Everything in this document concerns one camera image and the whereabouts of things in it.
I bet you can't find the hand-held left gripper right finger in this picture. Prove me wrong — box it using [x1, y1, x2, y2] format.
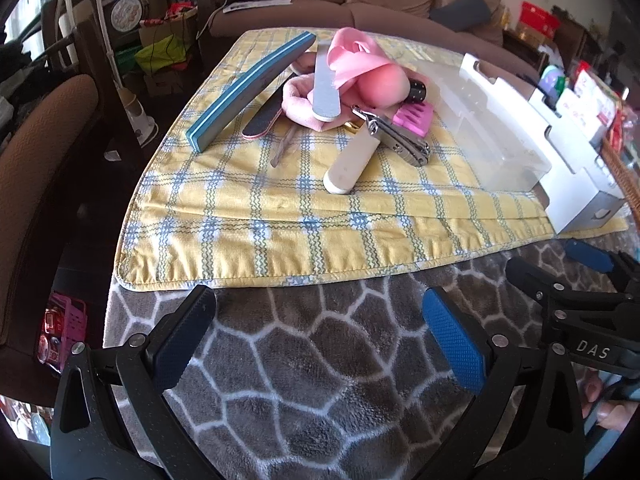
[421, 287, 588, 480]

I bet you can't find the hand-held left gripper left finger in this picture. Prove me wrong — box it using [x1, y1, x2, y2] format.
[50, 285, 218, 480]

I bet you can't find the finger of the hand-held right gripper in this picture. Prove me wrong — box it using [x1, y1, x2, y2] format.
[564, 239, 640, 293]
[505, 256, 640, 331]

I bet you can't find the white cardboard box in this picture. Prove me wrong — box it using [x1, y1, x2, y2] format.
[460, 52, 626, 236]

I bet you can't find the clear plastic organizer box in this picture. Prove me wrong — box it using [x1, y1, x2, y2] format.
[425, 67, 553, 193]

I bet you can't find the pink foam toe separator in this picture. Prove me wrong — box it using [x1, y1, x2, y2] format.
[392, 100, 436, 137]

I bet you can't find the metal cuticle pusher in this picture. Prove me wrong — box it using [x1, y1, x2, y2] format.
[270, 122, 300, 168]

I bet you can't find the black nail file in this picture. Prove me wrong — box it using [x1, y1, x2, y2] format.
[242, 72, 296, 141]

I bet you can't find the blue nail buffer block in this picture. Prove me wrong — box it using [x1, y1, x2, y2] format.
[186, 31, 317, 153]

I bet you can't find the pink fleece cloth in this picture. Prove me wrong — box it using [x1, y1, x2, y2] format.
[281, 57, 353, 132]

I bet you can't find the long light grey nail file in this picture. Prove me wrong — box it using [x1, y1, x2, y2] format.
[312, 40, 343, 122]

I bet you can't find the pink satin cloth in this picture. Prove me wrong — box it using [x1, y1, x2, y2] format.
[325, 27, 401, 106]

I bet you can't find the person's right hand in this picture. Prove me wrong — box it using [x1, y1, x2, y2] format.
[582, 366, 633, 433]

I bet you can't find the wicker basket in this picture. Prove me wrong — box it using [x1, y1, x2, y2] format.
[600, 135, 640, 222]

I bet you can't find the pink plastic basket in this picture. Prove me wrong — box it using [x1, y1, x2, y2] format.
[37, 290, 89, 377]

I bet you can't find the grey patterned fleece blanket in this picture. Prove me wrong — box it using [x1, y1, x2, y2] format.
[102, 230, 640, 480]

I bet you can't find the white pink-printed box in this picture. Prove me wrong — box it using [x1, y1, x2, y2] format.
[570, 70, 617, 142]

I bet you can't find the yellow plaid cloth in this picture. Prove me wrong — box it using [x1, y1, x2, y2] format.
[114, 27, 628, 292]

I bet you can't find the purple and green package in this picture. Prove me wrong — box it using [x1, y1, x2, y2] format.
[541, 65, 569, 102]

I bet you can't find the silver toenail clipper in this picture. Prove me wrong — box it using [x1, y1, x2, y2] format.
[351, 105, 431, 167]

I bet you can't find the white cylindrical case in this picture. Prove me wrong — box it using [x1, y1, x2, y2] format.
[322, 132, 381, 196]

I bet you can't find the white garment steamer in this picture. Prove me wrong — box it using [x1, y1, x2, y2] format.
[57, 0, 161, 148]

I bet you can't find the red box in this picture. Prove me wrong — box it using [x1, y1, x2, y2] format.
[517, 2, 562, 42]

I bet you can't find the brown upholstered chair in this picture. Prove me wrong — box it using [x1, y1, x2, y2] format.
[0, 25, 118, 361]

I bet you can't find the pink round puff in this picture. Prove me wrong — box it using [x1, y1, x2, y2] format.
[361, 65, 417, 108]

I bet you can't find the grey cushion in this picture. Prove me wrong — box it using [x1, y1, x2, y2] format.
[430, 0, 492, 27]

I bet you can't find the green bag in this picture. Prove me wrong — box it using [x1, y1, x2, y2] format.
[135, 35, 188, 74]

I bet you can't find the round tin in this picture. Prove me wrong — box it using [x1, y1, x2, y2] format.
[111, 0, 147, 32]

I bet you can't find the white paper sheet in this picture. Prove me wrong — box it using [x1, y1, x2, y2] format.
[222, 0, 293, 14]

